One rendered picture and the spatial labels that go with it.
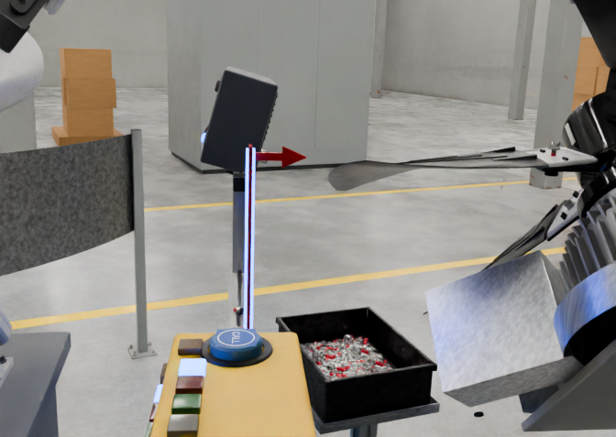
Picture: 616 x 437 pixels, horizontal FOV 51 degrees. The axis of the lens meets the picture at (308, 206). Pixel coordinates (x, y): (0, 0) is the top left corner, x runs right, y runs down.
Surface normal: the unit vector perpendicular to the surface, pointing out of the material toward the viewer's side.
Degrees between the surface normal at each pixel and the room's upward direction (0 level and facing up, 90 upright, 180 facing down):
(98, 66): 90
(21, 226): 90
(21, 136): 90
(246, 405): 0
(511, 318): 55
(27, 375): 0
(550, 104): 90
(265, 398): 0
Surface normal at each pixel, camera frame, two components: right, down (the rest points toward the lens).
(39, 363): 0.04, -0.97
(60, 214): 0.88, 0.14
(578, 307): -0.97, -0.09
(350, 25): 0.43, 0.22
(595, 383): 0.05, 0.80
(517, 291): -0.60, -0.44
